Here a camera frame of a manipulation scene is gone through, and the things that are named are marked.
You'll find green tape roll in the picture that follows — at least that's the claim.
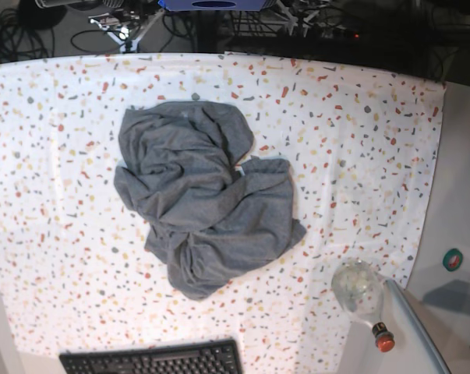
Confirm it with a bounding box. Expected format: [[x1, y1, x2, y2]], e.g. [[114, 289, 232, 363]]
[[442, 249, 464, 272]]

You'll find blue box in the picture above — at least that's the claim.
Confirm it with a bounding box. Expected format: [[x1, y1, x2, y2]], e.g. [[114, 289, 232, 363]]
[[158, 0, 277, 12]]

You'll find metal tripod stand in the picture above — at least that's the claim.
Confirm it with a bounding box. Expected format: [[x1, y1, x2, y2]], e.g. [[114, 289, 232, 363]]
[[89, 9, 165, 53]]

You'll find black keyboard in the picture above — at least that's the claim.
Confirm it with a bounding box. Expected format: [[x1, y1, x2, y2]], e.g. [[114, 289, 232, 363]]
[[59, 339, 243, 374]]

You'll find black power strip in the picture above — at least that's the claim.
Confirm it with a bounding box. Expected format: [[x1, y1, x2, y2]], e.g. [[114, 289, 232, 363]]
[[285, 22, 362, 41]]

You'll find grey t-shirt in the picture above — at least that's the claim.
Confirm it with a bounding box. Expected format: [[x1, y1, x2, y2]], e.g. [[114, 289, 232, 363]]
[[114, 101, 306, 301]]

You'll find clear bottle with red cap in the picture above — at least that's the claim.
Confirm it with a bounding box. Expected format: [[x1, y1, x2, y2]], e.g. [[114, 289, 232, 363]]
[[331, 259, 395, 353]]

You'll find terrazzo pattern tablecloth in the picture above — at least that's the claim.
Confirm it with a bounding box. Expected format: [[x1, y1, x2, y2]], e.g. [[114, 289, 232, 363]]
[[0, 54, 444, 373]]

